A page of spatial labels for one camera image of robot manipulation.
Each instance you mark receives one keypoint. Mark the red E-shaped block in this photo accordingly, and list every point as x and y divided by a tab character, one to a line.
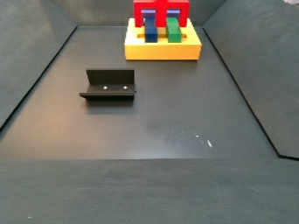
161	6

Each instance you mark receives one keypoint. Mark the yellow base board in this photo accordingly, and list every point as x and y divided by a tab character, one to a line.
138	50

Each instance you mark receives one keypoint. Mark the green bar block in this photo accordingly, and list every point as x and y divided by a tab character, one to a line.
174	31

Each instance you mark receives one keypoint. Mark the blue bar block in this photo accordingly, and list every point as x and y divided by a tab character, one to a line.
150	30

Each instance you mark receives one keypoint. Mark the purple E-shaped block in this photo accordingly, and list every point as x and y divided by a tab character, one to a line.
150	13

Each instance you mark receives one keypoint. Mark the black angle bracket stand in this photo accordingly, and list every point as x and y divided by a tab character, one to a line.
110	84

